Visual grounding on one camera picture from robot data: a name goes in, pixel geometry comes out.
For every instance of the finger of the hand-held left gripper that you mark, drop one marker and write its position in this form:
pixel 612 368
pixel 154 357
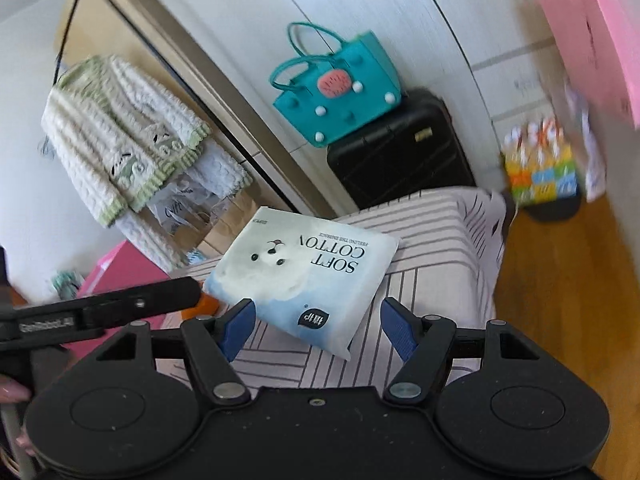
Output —
pixel 150 297

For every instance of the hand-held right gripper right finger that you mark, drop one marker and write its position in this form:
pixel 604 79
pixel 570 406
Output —
pixel 400 332

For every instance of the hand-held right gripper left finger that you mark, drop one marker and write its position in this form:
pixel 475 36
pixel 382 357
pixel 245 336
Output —
pixel 237 330

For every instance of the pink storage box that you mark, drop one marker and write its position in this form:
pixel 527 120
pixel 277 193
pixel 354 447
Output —
pixel 120 270

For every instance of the blue white tissue pack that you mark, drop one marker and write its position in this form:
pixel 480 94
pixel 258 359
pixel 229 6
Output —
pixel 300 270

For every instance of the person's left hand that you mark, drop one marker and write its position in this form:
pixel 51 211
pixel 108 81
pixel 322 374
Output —
pixel 12 391

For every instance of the teal knitted item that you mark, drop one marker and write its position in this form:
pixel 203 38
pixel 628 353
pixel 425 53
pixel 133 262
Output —
pixel 67 282

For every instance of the striped tablecloth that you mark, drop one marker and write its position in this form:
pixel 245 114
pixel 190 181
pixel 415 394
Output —
pixel 435 260

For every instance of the crinkled transparent bag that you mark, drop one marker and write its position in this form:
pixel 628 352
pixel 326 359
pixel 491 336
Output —
pixel 175 215

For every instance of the cardboard box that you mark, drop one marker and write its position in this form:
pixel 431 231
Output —
pixel 225 232

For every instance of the white green knitted sweater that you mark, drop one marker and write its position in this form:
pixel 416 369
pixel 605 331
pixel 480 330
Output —
pixel 115 135

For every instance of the black suitcase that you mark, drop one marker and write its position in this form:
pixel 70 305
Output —
pixel 400 160

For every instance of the black round stand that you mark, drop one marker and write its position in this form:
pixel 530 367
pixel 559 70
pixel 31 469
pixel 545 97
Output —
pixel 550 212

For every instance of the colourful bottle pack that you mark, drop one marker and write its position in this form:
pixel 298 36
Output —
pixel 540 180

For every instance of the teal felt handbag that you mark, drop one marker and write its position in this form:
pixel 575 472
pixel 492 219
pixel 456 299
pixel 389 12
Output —
pixel 340 105

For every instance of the clear plastic bag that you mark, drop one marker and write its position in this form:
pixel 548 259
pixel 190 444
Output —
pixel 595 170

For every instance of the white wardrobe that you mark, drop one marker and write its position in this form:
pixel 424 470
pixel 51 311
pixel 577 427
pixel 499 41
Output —
pixel 400 20

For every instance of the pink paper bag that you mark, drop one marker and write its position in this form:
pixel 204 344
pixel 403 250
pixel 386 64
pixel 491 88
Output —
pixel 605 45

